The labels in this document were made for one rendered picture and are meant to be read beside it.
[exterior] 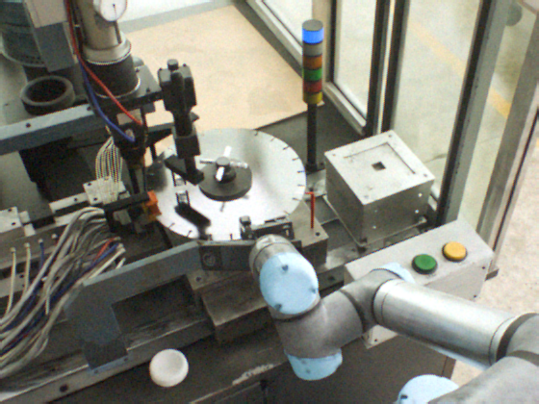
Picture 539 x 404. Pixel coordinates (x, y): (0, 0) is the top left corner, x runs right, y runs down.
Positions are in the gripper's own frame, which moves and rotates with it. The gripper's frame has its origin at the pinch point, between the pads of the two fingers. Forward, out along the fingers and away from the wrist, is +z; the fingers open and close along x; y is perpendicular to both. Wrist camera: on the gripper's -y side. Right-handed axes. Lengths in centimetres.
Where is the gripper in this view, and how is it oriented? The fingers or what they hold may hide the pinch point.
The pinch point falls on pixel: (242, 231)
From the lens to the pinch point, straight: 123.8
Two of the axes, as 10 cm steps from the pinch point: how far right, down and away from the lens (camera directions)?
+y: 9.6, -2.0, 2.0
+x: -1.5, -9.6, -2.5
